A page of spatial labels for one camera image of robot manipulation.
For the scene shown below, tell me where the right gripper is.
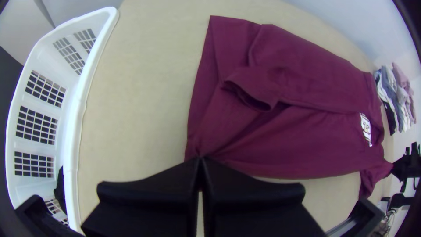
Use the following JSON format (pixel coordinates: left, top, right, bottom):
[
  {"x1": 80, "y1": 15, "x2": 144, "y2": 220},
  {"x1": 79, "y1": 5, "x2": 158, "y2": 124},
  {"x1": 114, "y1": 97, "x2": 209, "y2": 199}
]
[{"x1": 391, "y1": 141, "x2": 421, "y2": 194}]

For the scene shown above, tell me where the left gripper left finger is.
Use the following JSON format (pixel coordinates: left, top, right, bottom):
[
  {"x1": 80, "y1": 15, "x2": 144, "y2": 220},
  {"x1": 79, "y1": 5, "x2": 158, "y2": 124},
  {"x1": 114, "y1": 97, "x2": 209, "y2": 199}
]
[{"x1": 81, "y1": 157, "x2": 200, "y2": 237}]

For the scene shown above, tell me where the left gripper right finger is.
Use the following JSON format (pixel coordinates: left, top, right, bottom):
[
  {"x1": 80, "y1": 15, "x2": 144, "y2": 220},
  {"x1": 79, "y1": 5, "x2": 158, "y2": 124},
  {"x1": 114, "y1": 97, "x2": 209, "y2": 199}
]
[{"x1": 201, "y1": 157, "x2": 327, "y2": 237}]

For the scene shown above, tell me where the maroon t-shirt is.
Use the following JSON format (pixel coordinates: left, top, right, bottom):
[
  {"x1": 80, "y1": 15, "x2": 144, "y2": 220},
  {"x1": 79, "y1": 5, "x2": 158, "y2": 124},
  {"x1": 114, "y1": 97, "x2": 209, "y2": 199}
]
[{"x1": 184, "y1": 14, "x2": 394, "y2": 199}]

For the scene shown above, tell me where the pile of folded clothes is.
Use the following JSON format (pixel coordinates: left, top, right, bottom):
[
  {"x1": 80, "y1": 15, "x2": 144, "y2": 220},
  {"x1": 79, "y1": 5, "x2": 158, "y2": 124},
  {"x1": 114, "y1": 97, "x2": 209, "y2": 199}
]
[{"x1": 373, "y1": 61, "x2": 417, "y2": 136}]

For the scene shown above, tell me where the black garment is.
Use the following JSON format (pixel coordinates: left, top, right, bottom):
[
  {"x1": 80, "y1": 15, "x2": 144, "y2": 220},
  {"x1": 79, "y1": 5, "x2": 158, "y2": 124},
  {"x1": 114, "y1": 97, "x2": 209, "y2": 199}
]
[{"x1": 54, "y1": 166, "x2": 68, "y2": 215}]

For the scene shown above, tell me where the white laundry basket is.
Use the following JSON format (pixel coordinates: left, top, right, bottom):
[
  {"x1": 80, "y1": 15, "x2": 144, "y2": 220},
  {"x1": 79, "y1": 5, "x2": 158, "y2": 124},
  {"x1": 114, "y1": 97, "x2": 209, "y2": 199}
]
[{"x1": 5, "y1": 6, "x2": 120, "y2": 234}]

